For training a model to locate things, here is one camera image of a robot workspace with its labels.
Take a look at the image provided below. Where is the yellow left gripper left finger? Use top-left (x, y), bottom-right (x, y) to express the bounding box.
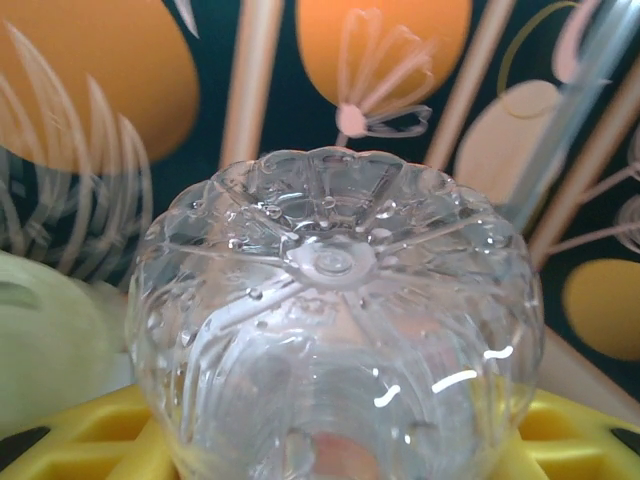
top-left (0, 383), bottom-right (182, 480)

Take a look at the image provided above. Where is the clear bottle red label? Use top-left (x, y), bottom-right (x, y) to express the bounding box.
top-left (124, 146), bottom-right (546, 480)

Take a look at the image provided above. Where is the cream plastic bin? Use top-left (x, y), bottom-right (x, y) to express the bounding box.
top-left (0, 248), bottom-right (134, 431)

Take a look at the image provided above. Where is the aluminium frame post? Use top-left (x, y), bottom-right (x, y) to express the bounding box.
top-left (509, 0), bottom-right (619, 236)

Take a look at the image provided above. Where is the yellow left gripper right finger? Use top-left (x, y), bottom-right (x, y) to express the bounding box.
top-left (508, 390), bottom-right (640, 480)

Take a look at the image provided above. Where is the cream waste bin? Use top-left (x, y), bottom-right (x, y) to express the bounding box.
top-left (0, 248), bottom-right (134, 431)

